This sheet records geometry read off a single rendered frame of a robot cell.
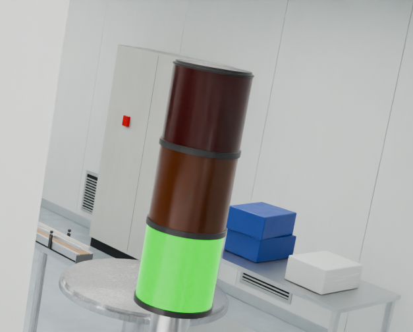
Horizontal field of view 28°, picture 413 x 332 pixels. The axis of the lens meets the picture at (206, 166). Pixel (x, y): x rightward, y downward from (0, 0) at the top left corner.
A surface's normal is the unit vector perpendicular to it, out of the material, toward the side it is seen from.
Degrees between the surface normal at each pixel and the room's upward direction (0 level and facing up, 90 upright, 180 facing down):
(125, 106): 90
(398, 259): 90
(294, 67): 90
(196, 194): 90
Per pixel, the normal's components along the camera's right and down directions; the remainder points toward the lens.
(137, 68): -0.69, 0.00
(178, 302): 0.09, 0.18
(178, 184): -0.37, 0.09
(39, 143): 0.70, 0.24
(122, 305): 0.17, -0.97
